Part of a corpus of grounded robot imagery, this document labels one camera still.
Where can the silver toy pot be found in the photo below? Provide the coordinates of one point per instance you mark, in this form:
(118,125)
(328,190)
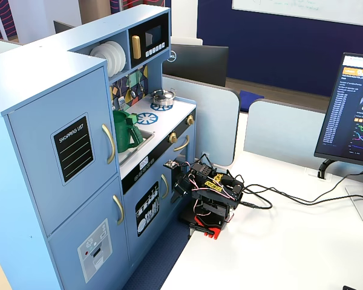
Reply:
(161,102)

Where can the lit monitor with graphs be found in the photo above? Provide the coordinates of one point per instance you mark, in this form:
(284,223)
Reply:
(351,114)

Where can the dark background monitor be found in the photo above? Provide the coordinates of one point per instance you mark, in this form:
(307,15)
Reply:
(62,27)

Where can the green plastic pitcher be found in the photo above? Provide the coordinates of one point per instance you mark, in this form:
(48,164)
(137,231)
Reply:
(124,136)

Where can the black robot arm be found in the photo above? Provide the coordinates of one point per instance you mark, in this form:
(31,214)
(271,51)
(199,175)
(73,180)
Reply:
(205,172)

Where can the white whiteboard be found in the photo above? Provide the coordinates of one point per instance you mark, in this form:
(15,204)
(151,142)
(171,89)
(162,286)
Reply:
(305,9)

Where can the silver monitor base plate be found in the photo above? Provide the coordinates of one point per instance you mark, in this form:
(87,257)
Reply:
(361,208)

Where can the blue seat cushion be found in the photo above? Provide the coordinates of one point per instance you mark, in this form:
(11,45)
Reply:
(249,99)

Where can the small light blue desk divider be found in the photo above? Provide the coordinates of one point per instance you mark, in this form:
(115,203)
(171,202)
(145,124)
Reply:
(281,133)

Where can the large light blue desk divider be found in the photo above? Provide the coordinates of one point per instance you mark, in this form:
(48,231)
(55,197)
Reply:
(211,121)

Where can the small wrist camera board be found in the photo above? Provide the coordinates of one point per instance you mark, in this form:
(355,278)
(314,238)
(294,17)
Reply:
(170,164)

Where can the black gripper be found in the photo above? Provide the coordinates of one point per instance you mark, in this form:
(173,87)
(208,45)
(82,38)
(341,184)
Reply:
(179,183)

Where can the white toy plate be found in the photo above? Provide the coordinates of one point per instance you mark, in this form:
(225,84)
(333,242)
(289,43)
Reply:
(100,52)
(118,59)
(112,62)
(123,57)

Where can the white slotted toy spatula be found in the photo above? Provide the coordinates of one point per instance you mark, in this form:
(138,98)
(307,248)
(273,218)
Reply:
(121,102)

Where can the small hanging toy utensil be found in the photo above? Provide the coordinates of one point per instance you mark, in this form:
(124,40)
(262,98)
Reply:
(141,86)

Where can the black Dell monitor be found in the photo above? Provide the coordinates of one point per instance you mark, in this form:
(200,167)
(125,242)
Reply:
(196,63)

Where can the silver pot lid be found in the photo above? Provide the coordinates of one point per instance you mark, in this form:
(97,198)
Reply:
(161,95)

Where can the dark hanging toy ladle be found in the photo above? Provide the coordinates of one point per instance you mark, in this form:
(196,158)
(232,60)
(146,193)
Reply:
(133,93)

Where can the red table clamp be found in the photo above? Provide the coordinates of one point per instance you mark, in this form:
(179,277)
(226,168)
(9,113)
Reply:
(214,233)

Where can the gold stove knob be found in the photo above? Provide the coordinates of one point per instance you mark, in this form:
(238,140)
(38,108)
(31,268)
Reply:
(172,137)
(190,120)

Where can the blue toy kitchen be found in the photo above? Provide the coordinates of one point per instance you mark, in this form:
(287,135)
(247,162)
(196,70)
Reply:
(48,90)

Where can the black flat object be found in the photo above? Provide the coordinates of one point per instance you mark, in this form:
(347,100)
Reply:
(349,287)

